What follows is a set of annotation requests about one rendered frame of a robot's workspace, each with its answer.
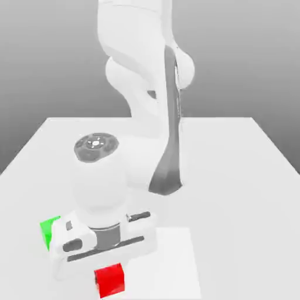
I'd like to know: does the small green cube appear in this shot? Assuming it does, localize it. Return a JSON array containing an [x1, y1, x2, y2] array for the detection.
[[39, 215, 62, 252]]

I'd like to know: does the small red cube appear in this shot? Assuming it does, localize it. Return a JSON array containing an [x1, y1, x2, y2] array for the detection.
[[93, 262, 126, 299]]

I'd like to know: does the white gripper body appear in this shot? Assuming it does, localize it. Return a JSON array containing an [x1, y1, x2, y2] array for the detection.
[[50, 219, 158, 267]]

